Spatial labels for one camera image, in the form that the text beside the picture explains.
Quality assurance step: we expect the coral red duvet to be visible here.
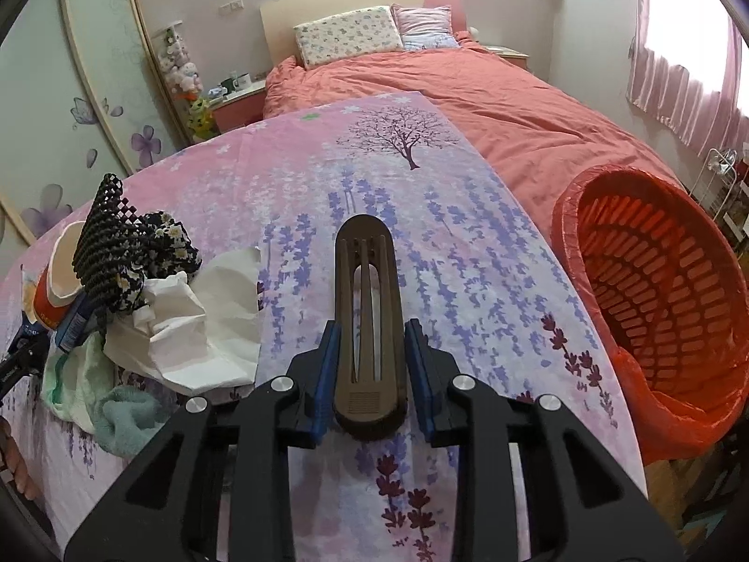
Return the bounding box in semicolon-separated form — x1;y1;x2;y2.
263;33;679;235

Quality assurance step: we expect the black floral fabric hat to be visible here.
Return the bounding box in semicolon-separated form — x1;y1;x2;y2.
73;174;202;333

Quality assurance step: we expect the floral sliding wardrobe door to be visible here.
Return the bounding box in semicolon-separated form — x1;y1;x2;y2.
1;0;185;244

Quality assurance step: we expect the white wire rack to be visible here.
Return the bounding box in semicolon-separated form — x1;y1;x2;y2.
688;143;748;244

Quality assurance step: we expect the pink striped curtain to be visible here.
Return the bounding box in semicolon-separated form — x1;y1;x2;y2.
627;0;748;156

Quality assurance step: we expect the white mug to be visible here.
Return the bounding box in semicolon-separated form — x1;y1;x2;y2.
234;74;253;91

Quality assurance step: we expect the pink striped pillow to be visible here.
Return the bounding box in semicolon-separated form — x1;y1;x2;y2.
391;4;458;51

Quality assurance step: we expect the person's hand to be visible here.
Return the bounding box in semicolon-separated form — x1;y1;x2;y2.
1;419;39;501

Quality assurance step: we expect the blue tissue pack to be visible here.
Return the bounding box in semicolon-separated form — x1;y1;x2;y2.
55;292;96;353

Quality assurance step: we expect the orange paper cup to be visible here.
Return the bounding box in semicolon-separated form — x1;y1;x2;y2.
33;221;85;330

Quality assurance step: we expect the white paper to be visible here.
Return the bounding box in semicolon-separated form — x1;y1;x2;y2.
104;247;263;396

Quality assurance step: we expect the pink bedside table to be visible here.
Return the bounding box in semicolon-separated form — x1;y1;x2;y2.
212;80;267;133

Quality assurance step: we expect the right side bedside table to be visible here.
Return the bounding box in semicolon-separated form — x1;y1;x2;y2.
485;44;529;71

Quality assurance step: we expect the orange plastic laundry basket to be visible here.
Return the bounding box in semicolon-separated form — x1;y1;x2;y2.
551;166;748;464

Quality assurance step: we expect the green and white towel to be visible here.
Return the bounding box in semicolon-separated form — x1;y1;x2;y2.
41;331;170;459

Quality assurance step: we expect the beige and pink headboard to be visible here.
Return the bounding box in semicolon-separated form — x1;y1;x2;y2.
260;0;469;65

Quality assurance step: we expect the hanging plush toys column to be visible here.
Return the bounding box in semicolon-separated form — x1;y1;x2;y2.
156;22;214;142

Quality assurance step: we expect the white floral pillow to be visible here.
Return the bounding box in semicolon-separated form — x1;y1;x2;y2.
293;5;404;70

